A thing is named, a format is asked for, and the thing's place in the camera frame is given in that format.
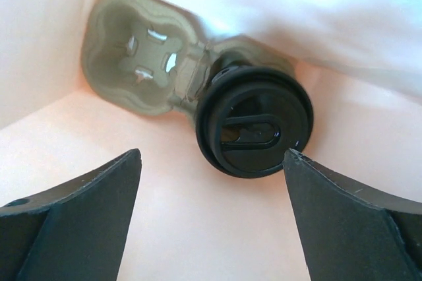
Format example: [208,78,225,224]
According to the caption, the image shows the brown cup carrier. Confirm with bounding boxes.
[81,0,294,119]

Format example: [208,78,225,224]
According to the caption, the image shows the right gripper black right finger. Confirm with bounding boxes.
[284,149,421,280]

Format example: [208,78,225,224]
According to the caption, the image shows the black coffee cup lid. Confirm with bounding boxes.
[195,65,314,179]

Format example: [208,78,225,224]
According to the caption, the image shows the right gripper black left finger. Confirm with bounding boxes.
[1,149,142,280]

